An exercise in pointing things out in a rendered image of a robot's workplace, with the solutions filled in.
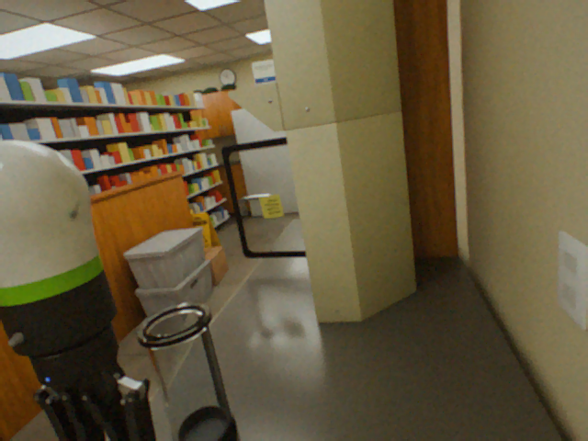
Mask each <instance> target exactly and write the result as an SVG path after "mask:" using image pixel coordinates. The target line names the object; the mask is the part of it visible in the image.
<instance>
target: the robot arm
mask: <svg viewBox="0 0 588 441"><path fill-rule="evenodd" d="M117 313H118V310H117V307H116V304H115V301H114V298H113V295H112V292H111V289H110V282H109V281H108V280H107V276H106V272H105V268H104V265H103V262H102V259H101V256H100V253H99V251H98V247H97V244H96V237H95V233H94V228H93V222H92V211H91V195H90V190H89V186H88V184H87V182H86V181H85V178H84V176H83V175H82V173H81V172H80V171H79V169H78V168H77V167H76V166H75V165H74V164H73V163H72V162H71V161H70V160H69V159H67V158H66V157H64V156H62V155H61V154H59V153H57V152H55V151H54V150H52V149H50V148H47V147H45V146H42V145H39V144H36V143H32V142H27V141H0V321H1V323H2V324H3V327H4V329H5V332H6V334H7V337H8V339H9V341H8V344H9V345H10V346H12V348H13V350H14V352H15V353H16V354H18V355H21V356H28V357H29V360H30V362H31V365H32V366H33V369H34V371H35V374H36V376H37V379H38V381H39V383H40V384H41V385H43V387H41V388H40V389H39V390H38V391H36V392H35V393H34V394H33V398H34V399H35V401H36V402H37V403H38V404H39V405H40V406H41V408H42V409H43V410H44V411H45V413H46V414H47V416H48V418H49V420H50V424H51V426H52V428H53V430H54V432H55V434H56V435H57V437H58V439H59V441H107V439H106V435H105V431H106V433H107V436H108V438H109V440H110V441H156V437H155V428H154V424H153V416H152V411H151V406H150V403H149V398H148V392H149V388H150V381H149V380H148V379H147V378H145V377H142V378H140V379H139V381H135V380H131V379H127V378H126V375H125V373H126V372H125V370H124V369H123V368H122V367H121V366H120V364H119V362H118V355H119V340H118V338H117V335H116V332H115V329H114V326H113V323H112V321H113V320H114V319H115V317H116V315H117ZM104 429H105V431H104Z"/></svg>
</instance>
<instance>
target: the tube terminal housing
mask: <svg viewBox="0 0 588 441"><path fill-rule="evenodd" d="M265 6H266V16H267V22H268V27H269V33H270V39H271V44H272V50H273V55H274V61H275V66H276V72H277V82H278V87H279V93H280V98H281V104H282V109H283V116H284V121H285V127H286V133H287V138H288V154H289V160H290V165H291V170H292V175H293V181H294V187H295V192H296V197H297V202H298V208H299V214H300V224H301V229H302V235H303V241H304V246H305V251H306V256H307V262H308V268H309V273H310V279H311V288H312V294H313V299H314V305H315V310H316V316H317V322H362V321H364V320H365V319H367V318H369V317H371V316H372V315H374V314H376V313H378V312H380V311H382V310H384V309H386V308H387V307H389V306H390V305H391V304H393V303H395V302H397V301H399V300H401V299H403V298H405V297H407V296H409V295H410V294H413V293H415V292H417V289H416V278H415V267H414V258H413V237H412V225H411V215H410V204H409V193H408V183H407V172H406V161H405V151H404V139H403V128H402V118H401V97H400V86H399V75H398V65H399V64H398V53H397V42H396V31H395V21H394V10H393V0H265ZM397 111H398V112H397Z"/></svg>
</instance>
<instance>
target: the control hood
mask: <svg viewBox="0 0 588 441"><path fill-rule="evenodd" d="M228 96H229V98H231V99H232V100H233V101H234V102H236V103H237V104H238V105H240V106H241V107H243V108H244V109H245V110H247V111H248V112H249V113H250V114H252V115H253V116H254V117H255V118H256V119H258V120H259V121H260V122H262V123H263V124H264V125H265V126H267V127H268V128H269V129H271V130H273V131H282V130H286V127H285V121H284V116H283V109H282V104H281V98H280V93H279V87H278V83H273V84H268V85H267V84H263V85H254V86H250V87H246V88H241V89H236V90H232V91H229V93H228Z"/></svg>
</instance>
